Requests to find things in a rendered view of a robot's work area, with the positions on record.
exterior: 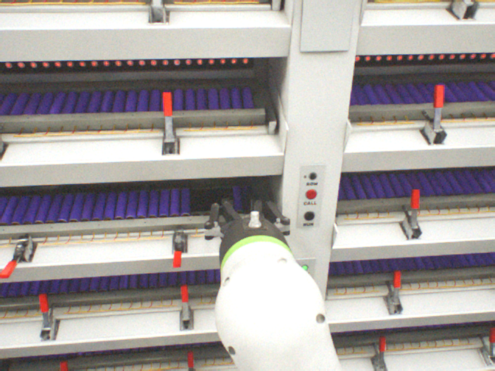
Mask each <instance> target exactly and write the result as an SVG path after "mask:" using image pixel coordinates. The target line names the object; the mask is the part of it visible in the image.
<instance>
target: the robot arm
mask: <svg viewBox="0 0 495 371"><path fill-rule="evenodd" d="M247 205H248V208H249V211H250V214H248V215H244V216H240V215H239V213H236V212H235V211H234V209H233V198H232V194H231V189H230V188H227V198H223V199H222V205H219V204H217V203H215V204H212V205H211V211H210V215H209V219H208V221H207V222H206V223H205V224H204V233H205V240H211V239H213V237H218V236H220V238H221V240H222V242H221V245H220V271H221V288H220V291H219V293H218V295H217V301H216V307H214V319H215V320H216V326H217V331H218V334H219V336H220V338H221V340H222V343H223V345H224V347H225V349H226V350H227V351H228V353H229V355H230V357H231V358H232V359H233V361H234V363H235V365H236V368H238V370H239V371H343V369H342V367H341V366H340V363H339V360H338V357H337V354H336V352H335V349H334V345H333V342H332V338H331V334H330V330H329V324H328V320H327V316H326V309H325V308H324V304H323V298H322V296H321V293H320V290H319V288H318V287H317V285H316V283H315V281H314V280H313V278H312V277H311V276H310V274H309V273H308V272H307V271H304V270H303V269H302V268H301V267H300V266H299V265H298V264H297V263H296V260H295V257H294V255H293V254H292V251H291V249H290V247H289V245H288V243H287V240H286V238H285V236H288V235H290V219H289V218H288V217H286V216H283V215H282V214H281V212H280V211H279V209H277V207H276V206H275V205H274V203H273V202H272V201H266V203H262V201H260V199H259V198H258V197H253V192H252V191H251V188H247ZM262 213H266V215H267V217H268V219H269V221H270V222H269V221H267V219H265V218H264V217H263V216H262ZM220 215H223V217H224V218H225V221H226V223H227V224H226V225H224V226H223V227H221V229H220V226H219V221H220Z"/></svg>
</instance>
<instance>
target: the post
mask: <svg viewBox="0 0 495 371"><path fill-rule="evenodd" d="M361 7H362V0H355V1H354V14H353V20H352V28H351V39H350V46H349V51H337V52H300V51H299V48H300V35H301V10H303V0H295V7H294V14H293V20H292V33H291V39H290V47H289V56H288V57H269V64H268V80H269V71H270V66H272V70H273V74H274V77H275V82H276V86H277V89H278V94H279V97H280V100H281V105H282V108H283V109H284V110H283V111H284V114H285V117H286V120H287V125H288V128H289V134H288V139H287V150H286V156H285V161H284V166H283V171H282V175H271V177H272V181H273V188H274V192H275V200H276V204H277V208H278V209H279V211H280V212H281V214H282V215H283V216H286V217H288V218H289V219H290V235H288V236H285V238H286V240H287V243H288V245H289V247H290V249H291V251H292V254H293V255H294V257H295V259H297V258H316V262H315V276H314V281H315V283H316V285H317V287H318V288H319V290H320V293H321V296H322V298H323V304H324V298H325V292H326V287H327V280H328V273H329V262H330V255H331V244H332V237H333V231H334V220H335V214H336V207H337V195H338V189H339V183H340V171H341V165H342V159H343V147H344V140H345V129H346V122H347V116H348V109H349V104H350V98H351V86H352V79H353V73H354V61H355V55H356V50H357V38H358V31H359V20H360V13H361ZM310 164H325V165H326V167H325V175H324V183H323V197H322V204H321V212H320V226H319V227H307V228H297V220H298V200H299V188H300V178H301V165H310Z"/></svg>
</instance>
